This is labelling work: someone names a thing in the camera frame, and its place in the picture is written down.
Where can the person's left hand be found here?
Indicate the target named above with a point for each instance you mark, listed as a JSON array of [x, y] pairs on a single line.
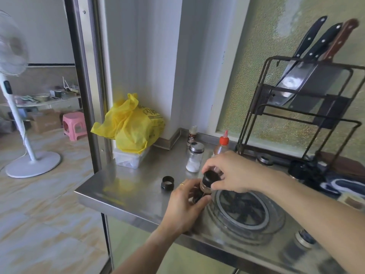
[[179, 209]]

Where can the person's right hand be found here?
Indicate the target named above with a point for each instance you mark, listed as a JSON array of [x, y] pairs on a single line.
[[242, 171]]

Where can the person's right thumb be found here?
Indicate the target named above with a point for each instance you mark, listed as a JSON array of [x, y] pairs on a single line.
[[219, 185]]

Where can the person's left thumb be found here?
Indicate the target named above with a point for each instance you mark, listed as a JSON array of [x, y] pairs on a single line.
[[204, 202]]

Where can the spice grinder bottle black cap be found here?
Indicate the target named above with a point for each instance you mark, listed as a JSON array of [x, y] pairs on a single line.
[[207, 184]]

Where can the person's left forearm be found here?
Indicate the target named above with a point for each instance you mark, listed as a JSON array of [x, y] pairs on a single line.
[[145, 251]]

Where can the person's right forearm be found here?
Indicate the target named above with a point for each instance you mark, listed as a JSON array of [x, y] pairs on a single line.
[[319, 214]]

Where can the glass salt shaker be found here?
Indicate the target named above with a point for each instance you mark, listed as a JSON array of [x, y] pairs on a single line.
[[194, 158]]

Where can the orange sauce bottle red cap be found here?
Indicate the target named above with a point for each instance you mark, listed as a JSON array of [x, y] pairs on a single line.
[[221, 148]]

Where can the gas stove burner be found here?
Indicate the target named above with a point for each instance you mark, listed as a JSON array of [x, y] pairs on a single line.
[[246, 214]]

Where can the silver jar lid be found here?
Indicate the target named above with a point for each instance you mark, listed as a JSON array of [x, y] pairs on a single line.
[[265, 160]]

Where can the small bottle white cap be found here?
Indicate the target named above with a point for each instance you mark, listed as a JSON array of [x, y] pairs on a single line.
[[192, 136]]

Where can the clear plastic container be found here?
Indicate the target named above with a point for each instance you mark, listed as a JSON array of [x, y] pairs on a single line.
[[128, 160]]

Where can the stove control knob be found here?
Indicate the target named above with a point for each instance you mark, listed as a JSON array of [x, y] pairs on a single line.
[[305, 239]]

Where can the yellow plastic bag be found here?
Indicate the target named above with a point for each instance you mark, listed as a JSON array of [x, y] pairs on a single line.
[[131, 125]]

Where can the blue white cloth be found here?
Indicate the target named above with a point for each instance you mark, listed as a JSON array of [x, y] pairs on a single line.
[[345, 184]]

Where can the wooden cutting board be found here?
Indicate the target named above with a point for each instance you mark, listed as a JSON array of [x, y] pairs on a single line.
[[346, 164]]

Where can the brown sponge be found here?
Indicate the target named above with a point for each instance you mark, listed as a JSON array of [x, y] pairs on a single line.
[[353, 199]]

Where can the pink plastic stool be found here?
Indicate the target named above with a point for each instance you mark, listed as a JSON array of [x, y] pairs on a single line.
[[74, 126]]

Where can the cardboard box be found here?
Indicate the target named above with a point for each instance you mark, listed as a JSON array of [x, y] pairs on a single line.
[[45, 121]]

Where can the cluttered low table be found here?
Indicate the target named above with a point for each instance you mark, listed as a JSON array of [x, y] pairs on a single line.
[[42, 98]]

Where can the white standing fan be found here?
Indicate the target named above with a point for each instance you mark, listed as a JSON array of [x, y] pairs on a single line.
[[17, 116]]

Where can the metal door frame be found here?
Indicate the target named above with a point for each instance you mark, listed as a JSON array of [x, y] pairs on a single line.
[[85, 82]]

